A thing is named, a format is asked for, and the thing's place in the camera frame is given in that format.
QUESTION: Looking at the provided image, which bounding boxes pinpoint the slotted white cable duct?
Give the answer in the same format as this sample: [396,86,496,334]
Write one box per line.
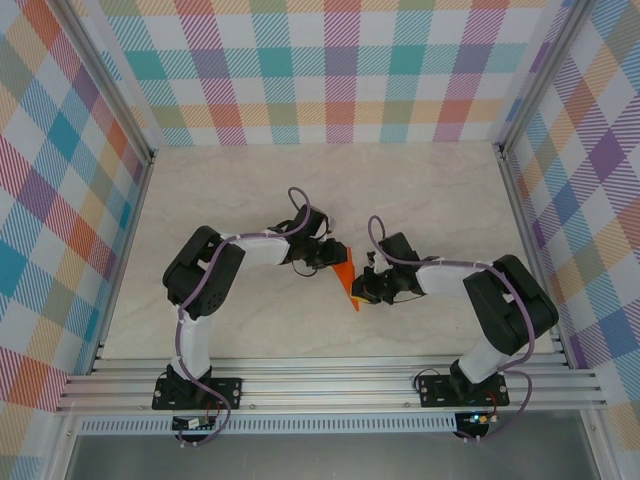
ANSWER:
[79,418,459,435]

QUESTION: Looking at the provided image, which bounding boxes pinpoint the orange paper sheet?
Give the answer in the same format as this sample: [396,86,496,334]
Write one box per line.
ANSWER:
[330,247,364,312]

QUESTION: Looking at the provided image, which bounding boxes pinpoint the thin red black wires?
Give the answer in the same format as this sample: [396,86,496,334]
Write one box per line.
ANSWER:
[203,398,225,427]

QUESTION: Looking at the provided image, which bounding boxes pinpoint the aluminium mounting rail frame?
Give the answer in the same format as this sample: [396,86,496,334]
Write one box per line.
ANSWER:
[55,354,609,415]

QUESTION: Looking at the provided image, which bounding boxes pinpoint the aluminium side rail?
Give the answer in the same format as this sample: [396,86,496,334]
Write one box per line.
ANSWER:
[493,143,576,369]
[88,149,157,375]

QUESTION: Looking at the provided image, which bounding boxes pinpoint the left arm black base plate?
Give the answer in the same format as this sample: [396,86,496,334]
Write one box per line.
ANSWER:
[152,377,244,412]

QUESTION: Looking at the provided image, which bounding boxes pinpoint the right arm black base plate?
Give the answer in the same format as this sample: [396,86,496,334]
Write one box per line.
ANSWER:
[418,373,510,409]

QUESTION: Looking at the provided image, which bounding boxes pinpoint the aluminium corner post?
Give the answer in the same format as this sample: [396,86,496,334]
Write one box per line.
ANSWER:
[497,0,591,156]
[58,0,157,164]

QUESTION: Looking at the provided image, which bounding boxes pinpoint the thin black wire loop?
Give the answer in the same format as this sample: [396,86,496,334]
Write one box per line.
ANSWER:
[414,367,454,394]

